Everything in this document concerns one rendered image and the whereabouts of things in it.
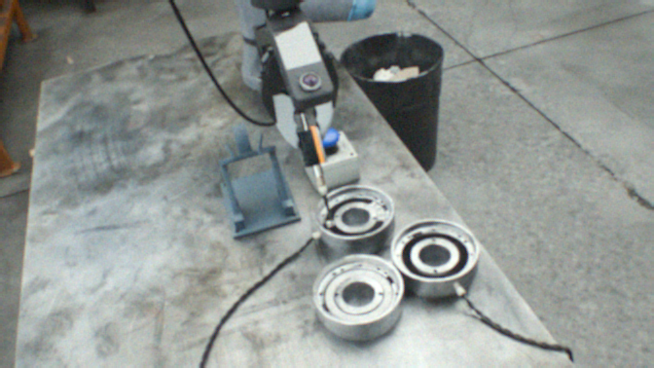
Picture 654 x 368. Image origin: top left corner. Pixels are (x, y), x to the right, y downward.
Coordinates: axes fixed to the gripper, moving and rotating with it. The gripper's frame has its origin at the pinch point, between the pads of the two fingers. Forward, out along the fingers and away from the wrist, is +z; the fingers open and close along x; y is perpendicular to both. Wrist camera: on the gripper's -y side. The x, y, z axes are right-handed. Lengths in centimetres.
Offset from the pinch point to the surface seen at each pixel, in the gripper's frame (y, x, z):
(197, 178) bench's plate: 16.0, 16.6, 13.1
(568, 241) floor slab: 46, -79, 93
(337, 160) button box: 5.1, -4.3, 8.6
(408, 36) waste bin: 117, -57, 52
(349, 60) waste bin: 115, -36, 55
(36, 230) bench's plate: 14.0, 42.2, 13.0
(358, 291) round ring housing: -16.7, -0.2, 12.0
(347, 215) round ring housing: -4.0, -2.8, 11.3
